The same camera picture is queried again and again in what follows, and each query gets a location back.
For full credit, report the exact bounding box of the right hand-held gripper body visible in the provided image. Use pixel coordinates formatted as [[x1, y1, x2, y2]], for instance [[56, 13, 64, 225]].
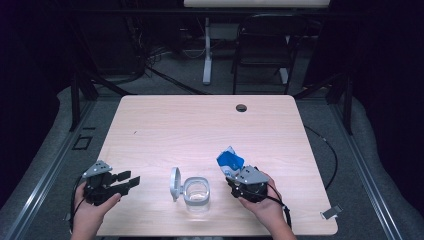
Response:
[[226, 165, 270, 204]]

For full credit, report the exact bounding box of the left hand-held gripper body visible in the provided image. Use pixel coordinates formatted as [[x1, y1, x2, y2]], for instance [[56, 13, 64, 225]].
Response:
[[82, 160, 118, 207]]

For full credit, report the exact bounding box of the blue and white milk carton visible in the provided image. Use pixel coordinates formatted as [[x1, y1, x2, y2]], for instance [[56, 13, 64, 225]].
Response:
[[216, 145, 246, 183]]

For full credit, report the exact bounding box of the clear cup with white lid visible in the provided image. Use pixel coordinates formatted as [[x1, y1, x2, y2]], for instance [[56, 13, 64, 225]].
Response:
[[169, 166, 212, 214]]

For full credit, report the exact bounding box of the person's left hand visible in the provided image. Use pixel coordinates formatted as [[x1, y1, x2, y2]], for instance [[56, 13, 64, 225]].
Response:
[[71, 181, 122, 234]]

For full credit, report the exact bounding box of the person's right hand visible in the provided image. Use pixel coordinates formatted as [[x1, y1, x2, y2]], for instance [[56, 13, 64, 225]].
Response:
[[238, 171, 291, 231]]

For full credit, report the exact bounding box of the grey metal clip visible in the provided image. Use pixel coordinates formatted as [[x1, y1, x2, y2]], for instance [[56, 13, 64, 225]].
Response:
[[320, 204, 343, 220]]

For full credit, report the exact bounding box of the black metal stand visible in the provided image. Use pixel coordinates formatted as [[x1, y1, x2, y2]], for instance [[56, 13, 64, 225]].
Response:
[[69, 69, 134, 132], [293, 71, 354, 136]]

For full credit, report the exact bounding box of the white desk leg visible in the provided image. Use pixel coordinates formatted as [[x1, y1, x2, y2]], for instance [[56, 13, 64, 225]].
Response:
[[202, 17, 213, 86], [279, 34, 290, 85]]

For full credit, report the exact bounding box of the black folding chair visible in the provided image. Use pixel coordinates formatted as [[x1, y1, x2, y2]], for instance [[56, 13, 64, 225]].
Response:
[[231, 13, 309, 95]]

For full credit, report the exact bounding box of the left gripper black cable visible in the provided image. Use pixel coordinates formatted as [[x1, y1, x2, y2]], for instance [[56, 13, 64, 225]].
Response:
[[69, 174, 88, 233]]

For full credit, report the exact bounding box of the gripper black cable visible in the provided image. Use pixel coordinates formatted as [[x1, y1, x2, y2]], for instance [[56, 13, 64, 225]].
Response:
[[254, 166, 293, 230], [69, 174, 88, 233]]

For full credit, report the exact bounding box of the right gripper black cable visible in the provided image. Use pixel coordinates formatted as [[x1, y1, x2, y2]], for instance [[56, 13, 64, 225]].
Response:
[[254, 166, 293, 230]]

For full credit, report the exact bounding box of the aluminium floor rail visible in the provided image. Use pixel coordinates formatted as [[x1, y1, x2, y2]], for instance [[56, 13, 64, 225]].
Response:
[[6, 99, 98, 240], [328, 99, 403, 240]]

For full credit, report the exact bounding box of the thin black floor cable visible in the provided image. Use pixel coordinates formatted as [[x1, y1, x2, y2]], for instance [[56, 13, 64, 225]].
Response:
[[303, 124, 339, 192]]

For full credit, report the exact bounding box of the thick black floor cable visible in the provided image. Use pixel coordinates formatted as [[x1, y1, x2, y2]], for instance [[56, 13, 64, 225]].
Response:
[[144, 64, 208, 96]]

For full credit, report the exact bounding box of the tangle of background cables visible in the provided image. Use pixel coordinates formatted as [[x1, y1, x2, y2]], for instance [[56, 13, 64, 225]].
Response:
[[126, 16, 169, 68]]

